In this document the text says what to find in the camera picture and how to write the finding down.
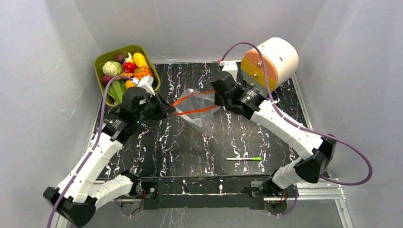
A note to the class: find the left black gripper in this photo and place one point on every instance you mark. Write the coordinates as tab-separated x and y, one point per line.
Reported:
164	109

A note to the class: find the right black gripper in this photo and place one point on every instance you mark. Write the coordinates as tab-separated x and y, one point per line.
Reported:
226	97

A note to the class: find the clear zip bag orange zipper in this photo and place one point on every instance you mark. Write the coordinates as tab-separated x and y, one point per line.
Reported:
197	109

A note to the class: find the magenta round fruit toy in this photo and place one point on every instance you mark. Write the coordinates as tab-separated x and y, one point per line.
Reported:
105	80

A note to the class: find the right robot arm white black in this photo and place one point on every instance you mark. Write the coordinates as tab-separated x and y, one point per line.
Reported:
314	151

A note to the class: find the yellow orange fruit toy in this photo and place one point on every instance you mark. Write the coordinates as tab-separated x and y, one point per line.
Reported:
129	84

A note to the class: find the orange pineapple toy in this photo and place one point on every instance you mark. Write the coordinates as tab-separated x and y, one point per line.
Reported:
142	71

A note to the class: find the orange carrot toy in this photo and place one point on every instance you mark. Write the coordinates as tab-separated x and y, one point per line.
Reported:
127	75

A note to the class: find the green leafy vegetable toy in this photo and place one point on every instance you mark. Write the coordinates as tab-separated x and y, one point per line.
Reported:
117	90

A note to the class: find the yellow squash toy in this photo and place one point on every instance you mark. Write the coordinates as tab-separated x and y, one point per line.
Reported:
140	60

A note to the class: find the white garlic toy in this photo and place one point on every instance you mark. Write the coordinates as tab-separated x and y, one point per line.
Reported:
129	58

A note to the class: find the white orange yellow drawer box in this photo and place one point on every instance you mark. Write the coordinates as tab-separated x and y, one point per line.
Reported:
279	63

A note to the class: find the white green cauliflower toy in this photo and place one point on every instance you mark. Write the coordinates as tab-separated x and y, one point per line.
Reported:
112	68

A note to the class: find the dark purple round fruit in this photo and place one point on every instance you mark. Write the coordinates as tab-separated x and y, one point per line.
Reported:
119	58

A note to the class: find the green white pen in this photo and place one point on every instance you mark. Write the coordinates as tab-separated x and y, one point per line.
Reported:
244	159

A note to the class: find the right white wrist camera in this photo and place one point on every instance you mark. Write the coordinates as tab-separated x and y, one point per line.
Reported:
230	67

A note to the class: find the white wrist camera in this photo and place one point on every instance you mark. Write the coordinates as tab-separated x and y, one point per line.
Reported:
146	83
230	67

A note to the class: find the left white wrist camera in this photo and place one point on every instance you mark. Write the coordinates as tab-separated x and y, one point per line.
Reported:
146	83

